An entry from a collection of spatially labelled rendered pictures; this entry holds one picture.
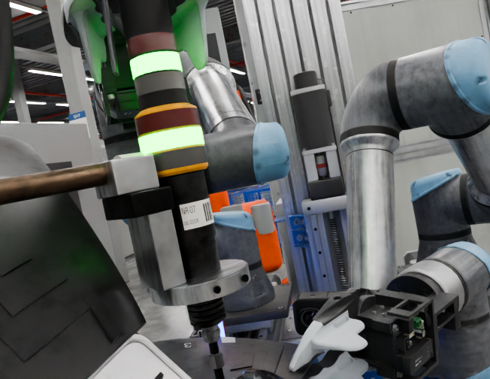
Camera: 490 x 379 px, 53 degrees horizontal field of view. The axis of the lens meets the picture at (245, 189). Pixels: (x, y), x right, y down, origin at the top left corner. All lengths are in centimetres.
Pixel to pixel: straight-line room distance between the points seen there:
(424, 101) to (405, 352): 40
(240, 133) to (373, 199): 26
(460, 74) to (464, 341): 36
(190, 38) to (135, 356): 23
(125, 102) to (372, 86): 49
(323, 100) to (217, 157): 69
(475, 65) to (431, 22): 172
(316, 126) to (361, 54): 114
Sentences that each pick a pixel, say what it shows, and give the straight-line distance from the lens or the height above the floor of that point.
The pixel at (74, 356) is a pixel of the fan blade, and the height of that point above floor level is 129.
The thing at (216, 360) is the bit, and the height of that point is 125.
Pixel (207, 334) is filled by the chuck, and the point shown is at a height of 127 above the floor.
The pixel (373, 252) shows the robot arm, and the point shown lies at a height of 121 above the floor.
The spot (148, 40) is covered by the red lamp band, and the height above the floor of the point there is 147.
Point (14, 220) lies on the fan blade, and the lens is 36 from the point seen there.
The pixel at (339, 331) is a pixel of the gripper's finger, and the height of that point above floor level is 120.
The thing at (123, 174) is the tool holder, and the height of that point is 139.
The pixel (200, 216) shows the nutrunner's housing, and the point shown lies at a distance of 33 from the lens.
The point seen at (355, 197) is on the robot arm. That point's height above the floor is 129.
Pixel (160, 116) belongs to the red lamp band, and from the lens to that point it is 32.
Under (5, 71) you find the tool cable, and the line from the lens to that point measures 30.
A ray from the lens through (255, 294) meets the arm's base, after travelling 118.
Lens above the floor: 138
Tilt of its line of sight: 3 degrees down
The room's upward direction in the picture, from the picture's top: 11 degrees counter-clockwise
